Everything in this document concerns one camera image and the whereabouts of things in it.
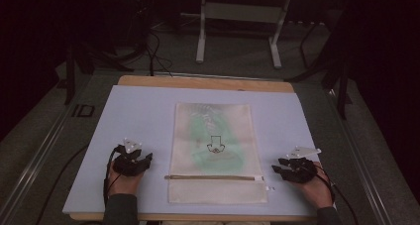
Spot light blue table mat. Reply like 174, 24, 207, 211
61, 84, 339, 218

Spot wooden table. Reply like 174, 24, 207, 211
68, 74, 319, 223

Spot beige translucent zipper bag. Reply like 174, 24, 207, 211
166, 101, 269, 206

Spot metal strip behind table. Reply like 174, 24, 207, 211
152, 71, 263, 82

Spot black tripod stand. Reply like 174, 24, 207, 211
63, 41, 135, 106

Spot metal floor rail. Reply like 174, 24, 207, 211
325, 88, 394, 225
0, 82, 84, 225

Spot person's right hand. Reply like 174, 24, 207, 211
289, 163, 334, 209

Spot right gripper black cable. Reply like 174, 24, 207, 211
313, 161, 360, 225

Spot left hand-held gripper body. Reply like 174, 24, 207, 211
113, 138, 147, 177

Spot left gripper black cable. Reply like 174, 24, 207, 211
102, 144, 125, 207

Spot long black floor cable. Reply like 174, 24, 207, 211
35, 143, 91, 225

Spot black metal stand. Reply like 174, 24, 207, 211
285, 6, 354, 121

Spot white metal stand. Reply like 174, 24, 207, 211
195, 0, 293, 70

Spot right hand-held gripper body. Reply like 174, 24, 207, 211
285, 146, 322, 184

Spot green garment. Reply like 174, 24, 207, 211
187, 113, 248, 173

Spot black floor cables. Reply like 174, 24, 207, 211
144, 29, 174, 77

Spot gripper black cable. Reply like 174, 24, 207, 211
313, 161, 360, 225
102, 144, 125, 207

